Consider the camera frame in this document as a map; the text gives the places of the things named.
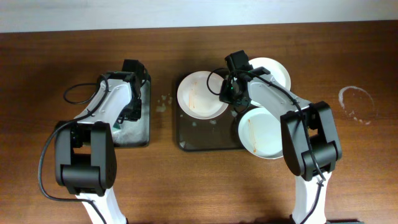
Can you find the black soapy water tray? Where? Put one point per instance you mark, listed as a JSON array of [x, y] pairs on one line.
[[136, 133]]

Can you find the dark brown serving tray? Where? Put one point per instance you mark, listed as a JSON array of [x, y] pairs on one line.
[[217, 134]]

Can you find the yellow green sponge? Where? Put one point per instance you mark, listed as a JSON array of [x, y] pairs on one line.
[[116, 127]]

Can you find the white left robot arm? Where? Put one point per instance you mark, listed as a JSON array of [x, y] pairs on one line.
[[85, 159]]

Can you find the cream plastic plate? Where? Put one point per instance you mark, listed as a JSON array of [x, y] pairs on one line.
[[277, 70]]

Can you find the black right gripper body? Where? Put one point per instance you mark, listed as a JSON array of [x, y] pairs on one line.
[[227, 94]]

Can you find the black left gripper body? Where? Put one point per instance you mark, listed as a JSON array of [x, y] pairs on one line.
[[134, 109]]

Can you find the pale green plastic plate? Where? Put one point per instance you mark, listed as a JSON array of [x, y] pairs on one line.
[[260, 133]]

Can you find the pink plastic plate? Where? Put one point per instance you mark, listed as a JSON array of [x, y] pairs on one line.
[[196, 100]]

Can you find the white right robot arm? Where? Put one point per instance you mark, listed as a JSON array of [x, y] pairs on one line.
[[310, 142]]

